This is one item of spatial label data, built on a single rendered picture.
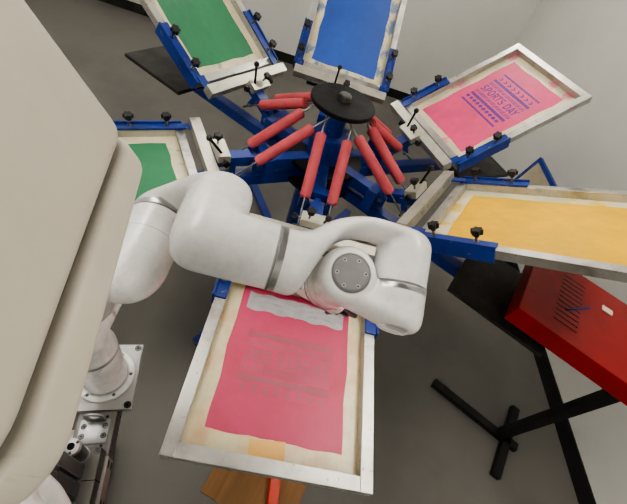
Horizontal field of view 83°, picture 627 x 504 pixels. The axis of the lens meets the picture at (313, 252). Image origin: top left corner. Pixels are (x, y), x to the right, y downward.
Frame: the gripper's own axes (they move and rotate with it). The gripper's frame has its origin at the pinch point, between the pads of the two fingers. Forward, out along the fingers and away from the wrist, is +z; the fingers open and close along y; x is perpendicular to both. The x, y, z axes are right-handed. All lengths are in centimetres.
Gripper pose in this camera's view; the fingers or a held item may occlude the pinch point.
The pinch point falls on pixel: (310, 295)
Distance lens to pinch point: 71.8
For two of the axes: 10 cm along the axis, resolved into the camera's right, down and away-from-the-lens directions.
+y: -8.5, -5.2, -0.4
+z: -1.8, 2.2, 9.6
